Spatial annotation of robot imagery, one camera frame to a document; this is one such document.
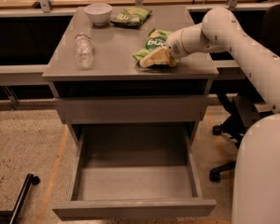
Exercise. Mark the black office chair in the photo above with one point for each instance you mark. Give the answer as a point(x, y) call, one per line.
point(242, 110)

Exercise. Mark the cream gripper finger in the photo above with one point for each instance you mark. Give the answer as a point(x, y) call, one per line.
point(159, 56)

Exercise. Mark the black metal stand leg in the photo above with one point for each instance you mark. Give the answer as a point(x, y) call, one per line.
point(10, 217)

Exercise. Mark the small green snack bag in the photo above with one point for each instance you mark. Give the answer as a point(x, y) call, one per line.
point(131, 17)

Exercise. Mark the clear plastic water bottle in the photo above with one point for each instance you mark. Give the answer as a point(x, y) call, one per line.
point(84, 51)

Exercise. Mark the open grey middle drawer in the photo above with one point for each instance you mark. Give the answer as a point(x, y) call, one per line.
point(134, 171)

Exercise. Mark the grey drawer cabinet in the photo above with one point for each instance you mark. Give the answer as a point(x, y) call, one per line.
point(115, 72)

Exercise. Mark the closed grey upper drawer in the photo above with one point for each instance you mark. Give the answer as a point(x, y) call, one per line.
point(141, 109)

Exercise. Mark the white ceramic bowl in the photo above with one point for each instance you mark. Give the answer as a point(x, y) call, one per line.
point(98, 13)

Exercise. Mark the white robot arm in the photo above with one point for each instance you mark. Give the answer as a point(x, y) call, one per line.
point(256, 189)

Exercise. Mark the green rice chip bag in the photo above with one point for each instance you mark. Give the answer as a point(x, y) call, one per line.
point(155, 39)

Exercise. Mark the grey metal frame rail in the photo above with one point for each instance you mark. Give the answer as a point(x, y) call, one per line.
point(22, 75)

